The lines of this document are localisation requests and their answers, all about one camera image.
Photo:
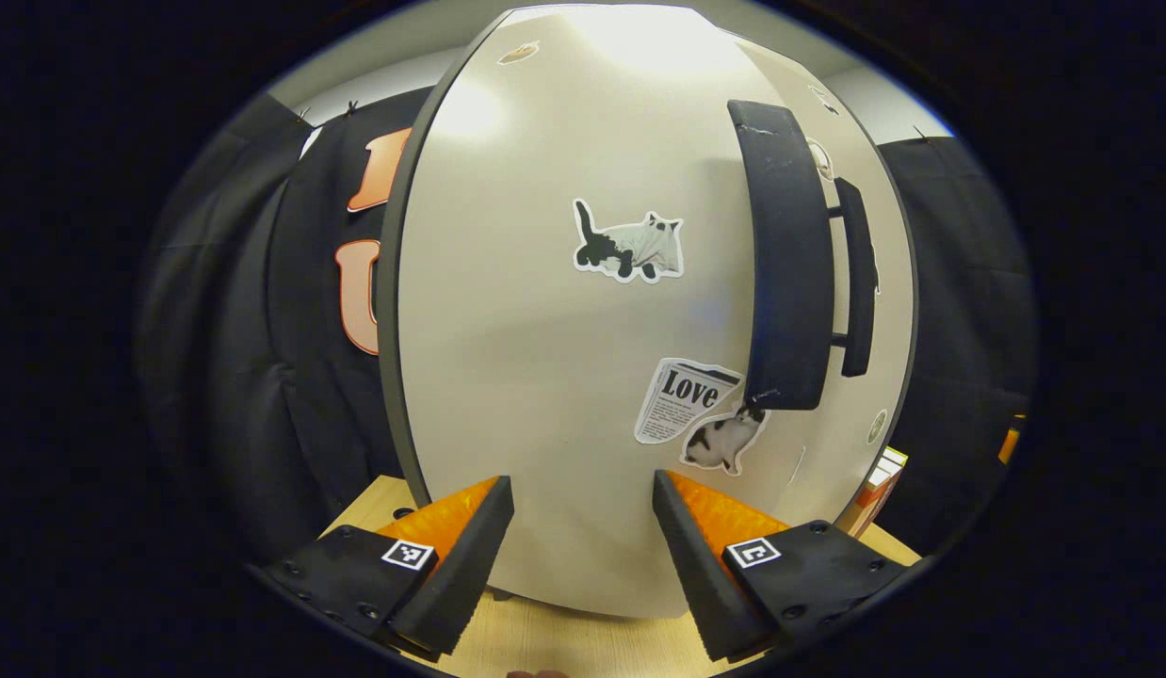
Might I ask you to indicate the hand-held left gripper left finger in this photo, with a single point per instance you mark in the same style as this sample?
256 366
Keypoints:
470 574

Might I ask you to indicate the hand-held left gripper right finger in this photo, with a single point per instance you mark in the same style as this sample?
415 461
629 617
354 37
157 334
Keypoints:
696 574

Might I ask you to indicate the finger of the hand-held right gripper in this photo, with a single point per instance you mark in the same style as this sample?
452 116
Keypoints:
1012 438

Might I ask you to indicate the white cabinet door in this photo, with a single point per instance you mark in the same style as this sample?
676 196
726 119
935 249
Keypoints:
889 311
526 358

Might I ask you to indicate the white shoe cabinet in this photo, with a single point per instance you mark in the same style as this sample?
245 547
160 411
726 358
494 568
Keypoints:
388 282

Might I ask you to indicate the orange and white box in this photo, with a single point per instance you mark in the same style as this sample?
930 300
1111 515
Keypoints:
866 499

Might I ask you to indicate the black backdrop cloth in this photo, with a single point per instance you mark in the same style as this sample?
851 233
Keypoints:
234 377

